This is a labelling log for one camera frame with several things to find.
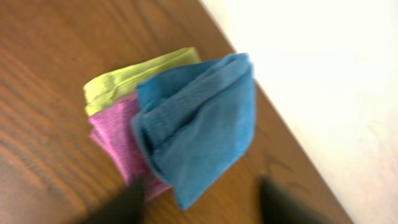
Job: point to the folded light green cloth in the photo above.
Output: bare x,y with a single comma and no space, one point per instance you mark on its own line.
104,90

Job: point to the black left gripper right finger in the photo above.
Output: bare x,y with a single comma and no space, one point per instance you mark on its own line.
278,208

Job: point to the folded purple cloth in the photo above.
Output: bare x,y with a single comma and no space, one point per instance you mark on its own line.
112,132

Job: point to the blue microfiber cloth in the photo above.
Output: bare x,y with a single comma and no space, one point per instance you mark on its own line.
195,121

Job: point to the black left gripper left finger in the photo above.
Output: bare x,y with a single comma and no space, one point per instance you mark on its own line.
126,208

